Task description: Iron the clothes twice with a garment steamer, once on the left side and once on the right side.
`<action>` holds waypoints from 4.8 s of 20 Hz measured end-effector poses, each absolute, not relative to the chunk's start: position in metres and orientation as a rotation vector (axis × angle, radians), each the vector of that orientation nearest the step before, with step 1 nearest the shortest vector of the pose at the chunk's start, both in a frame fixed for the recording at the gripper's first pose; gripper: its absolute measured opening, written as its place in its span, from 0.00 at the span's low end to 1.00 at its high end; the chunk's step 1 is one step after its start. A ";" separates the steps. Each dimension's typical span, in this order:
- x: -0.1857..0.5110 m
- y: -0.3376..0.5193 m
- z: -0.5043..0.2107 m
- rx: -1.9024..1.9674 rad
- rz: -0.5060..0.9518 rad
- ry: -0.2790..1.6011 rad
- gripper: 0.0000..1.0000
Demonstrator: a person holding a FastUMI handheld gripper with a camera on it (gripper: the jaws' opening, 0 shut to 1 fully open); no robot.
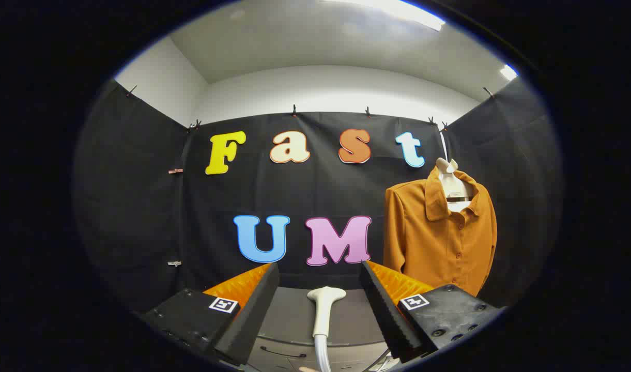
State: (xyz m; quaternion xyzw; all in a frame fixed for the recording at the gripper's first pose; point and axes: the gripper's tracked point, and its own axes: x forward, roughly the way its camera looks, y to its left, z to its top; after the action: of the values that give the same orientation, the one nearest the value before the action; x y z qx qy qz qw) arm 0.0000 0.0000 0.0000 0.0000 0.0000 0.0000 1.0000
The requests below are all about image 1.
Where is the black backdrop cloth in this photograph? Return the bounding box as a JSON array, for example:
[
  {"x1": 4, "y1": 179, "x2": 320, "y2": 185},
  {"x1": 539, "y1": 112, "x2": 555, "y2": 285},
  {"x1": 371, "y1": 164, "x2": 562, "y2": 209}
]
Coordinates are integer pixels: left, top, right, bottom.
[{"x1": 72, "y1": 76, "x2": 563, "y2": 312}]

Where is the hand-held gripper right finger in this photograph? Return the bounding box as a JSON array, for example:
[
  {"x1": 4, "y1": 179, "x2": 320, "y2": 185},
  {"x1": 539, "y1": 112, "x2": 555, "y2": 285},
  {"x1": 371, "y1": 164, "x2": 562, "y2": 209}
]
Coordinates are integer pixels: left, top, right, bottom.
[{"x1": 359, "y1": 260, "x2": 505, "y2": 364}]

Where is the white garment steamer head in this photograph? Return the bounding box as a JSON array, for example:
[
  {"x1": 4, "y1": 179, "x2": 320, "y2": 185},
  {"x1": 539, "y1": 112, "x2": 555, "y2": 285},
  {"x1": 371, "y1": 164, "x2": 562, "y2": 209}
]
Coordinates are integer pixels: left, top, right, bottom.
[{"x1": 307, "y1": 286, "x2": 347, "y2": 339}]

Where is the white clothes hanger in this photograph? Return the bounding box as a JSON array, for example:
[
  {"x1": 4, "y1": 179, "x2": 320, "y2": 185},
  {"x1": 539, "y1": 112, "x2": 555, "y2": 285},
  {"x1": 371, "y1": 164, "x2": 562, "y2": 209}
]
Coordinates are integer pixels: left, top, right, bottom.
[{"x1": 435, "y1": 158, "x2": 475, "y2": 213}]

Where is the orange button shirt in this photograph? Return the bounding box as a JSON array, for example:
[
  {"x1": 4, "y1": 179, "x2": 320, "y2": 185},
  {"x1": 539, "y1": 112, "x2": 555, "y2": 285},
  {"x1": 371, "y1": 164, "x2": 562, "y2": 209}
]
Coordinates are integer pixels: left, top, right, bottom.
[{"x1": 382, "y1": 166, "x2": 498, "y2": 298}]

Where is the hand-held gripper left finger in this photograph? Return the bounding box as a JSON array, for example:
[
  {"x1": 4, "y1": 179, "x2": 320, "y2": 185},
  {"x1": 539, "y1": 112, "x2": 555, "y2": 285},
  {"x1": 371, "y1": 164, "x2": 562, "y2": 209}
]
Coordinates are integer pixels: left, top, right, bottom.
[{"x1": 140, "y1": 262, "x2": 281, "y2": 367}]

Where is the grey steamer hose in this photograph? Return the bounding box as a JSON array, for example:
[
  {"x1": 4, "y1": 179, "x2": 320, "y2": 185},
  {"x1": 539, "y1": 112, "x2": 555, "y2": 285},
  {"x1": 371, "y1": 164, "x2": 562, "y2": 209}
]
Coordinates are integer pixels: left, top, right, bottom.
[{"x1": 314, "y1": 334, "x2": 333, "y2": 372}]

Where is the long ceiling light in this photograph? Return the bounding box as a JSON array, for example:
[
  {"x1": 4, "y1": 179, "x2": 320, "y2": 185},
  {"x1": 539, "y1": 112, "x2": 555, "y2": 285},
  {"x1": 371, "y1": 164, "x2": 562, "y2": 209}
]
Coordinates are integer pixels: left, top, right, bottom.
[{"x1": 323, "y1": 0, "x2": 446, "y2": 32}]

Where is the thin black cable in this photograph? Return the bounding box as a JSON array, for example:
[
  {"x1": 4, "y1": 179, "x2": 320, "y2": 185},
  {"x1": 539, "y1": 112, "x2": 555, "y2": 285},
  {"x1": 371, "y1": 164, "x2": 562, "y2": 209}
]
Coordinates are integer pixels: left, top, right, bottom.
[{"x1": 260, "y1": 345, "x2": 307, "y2": 359}]

